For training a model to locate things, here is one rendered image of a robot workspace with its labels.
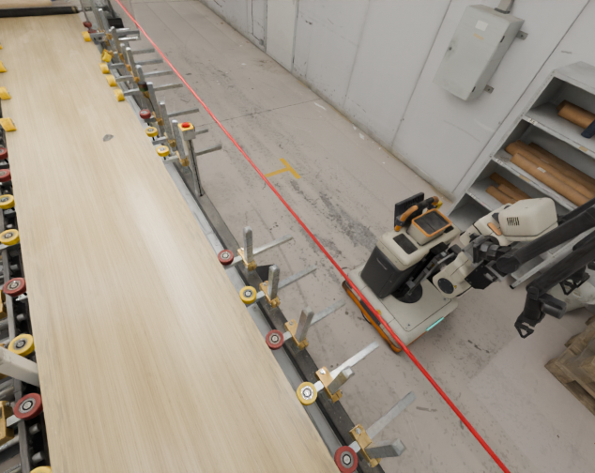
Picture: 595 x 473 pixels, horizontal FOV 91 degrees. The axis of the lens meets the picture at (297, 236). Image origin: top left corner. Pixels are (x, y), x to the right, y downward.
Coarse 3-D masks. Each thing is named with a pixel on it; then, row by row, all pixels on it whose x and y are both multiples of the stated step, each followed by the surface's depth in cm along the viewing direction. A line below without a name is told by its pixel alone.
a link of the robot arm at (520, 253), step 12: (576, 216) 100; (588, 216) 95; (564, 228) 103; (576, 228) 100; (588, 228) 97; (540, 240) 111; (552, 240) 107; (564, 240) 104; (516, 252) 119; (528, 252) 116; (540, 252) 113; (504, 264) 123; (516, 264) 119
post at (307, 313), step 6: (306, 312) 110; (312, 312) 110; (300, 318) 117; (306, 318) 111; (312, 318) 115; (300, 324) 119; (306, 324) 116; (300, 330) 123; (306, 330) 124; (300, 336) 126; (294, 348) 143
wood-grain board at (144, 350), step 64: (64, 64) 255; (64, 128) 201; (128, 128) 209; (64, 192) 165; (128, 192) 170; (64, 256) 141; (128, 256) 144; (192, 256) 148; (64, 320) 122; (128, 320) 125; (192, 320) 128; (64, 384) 108; (128, 384) 110; (192, 384) 113; (256, 384) 115; (64, 448) 97; (128, 448) 99; (192, 448) 101; (256, 448) 103; (320, 448) 105
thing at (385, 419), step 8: (408, 400) 125; (392, 408) 122; (400, 408) 123; (384, 416) 120; (392, 416) 121; (376, 424) 118; (384, 424) 118; (368, 432) 116; (376, 432) 117; (352, 448) 112
